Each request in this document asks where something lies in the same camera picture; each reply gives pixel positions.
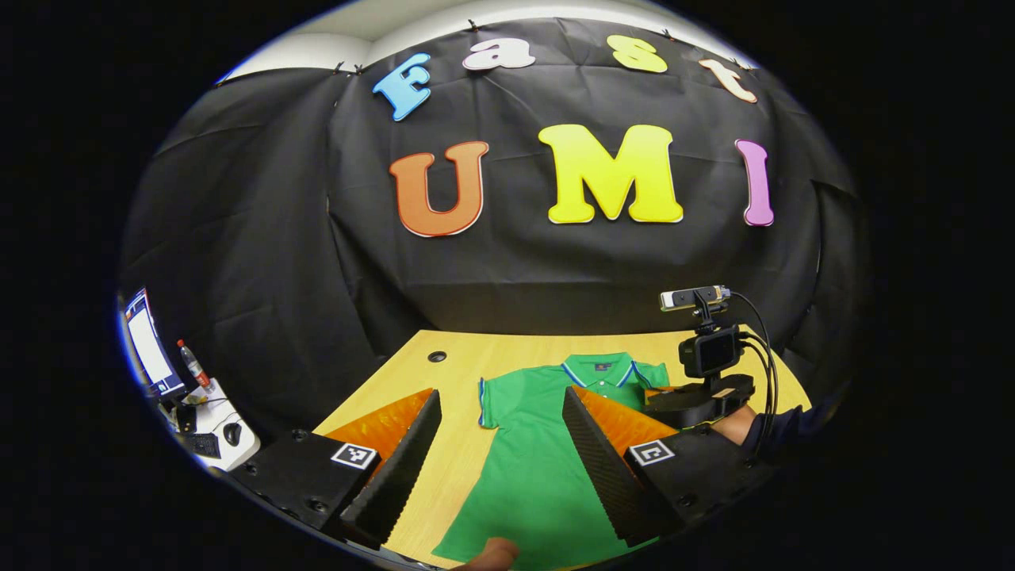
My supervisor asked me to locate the red drink bottle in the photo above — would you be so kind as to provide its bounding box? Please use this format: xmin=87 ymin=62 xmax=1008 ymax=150
xmin=176 ymin=339 xmax=213 ymax=391

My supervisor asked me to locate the white side desk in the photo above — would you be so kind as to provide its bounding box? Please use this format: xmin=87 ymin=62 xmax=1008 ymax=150
xmin=155 ymin=381 xmax=261 ymax=473

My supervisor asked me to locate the black gripper cable bundle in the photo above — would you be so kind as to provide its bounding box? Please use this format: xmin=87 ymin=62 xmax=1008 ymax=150
xmin=728 ymin=290 xmax=782 ymax=461

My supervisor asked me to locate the computer monitor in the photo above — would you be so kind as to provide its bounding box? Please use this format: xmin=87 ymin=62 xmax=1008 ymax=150
xmin=123 ymin=288 xmax=187 ymax=397

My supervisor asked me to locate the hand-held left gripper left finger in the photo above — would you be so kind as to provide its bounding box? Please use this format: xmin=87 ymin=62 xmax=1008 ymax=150
xmin=224 ymin=387 xmax=442 ymax=550

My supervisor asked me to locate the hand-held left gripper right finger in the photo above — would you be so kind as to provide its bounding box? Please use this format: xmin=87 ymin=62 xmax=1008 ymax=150
xmin=561 ymin=385 xmax=782 ymax=548

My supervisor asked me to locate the green T-shirt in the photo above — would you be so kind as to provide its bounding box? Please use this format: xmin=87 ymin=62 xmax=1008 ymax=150
xmin=432 ymin=351 xmax=671 ymax=571

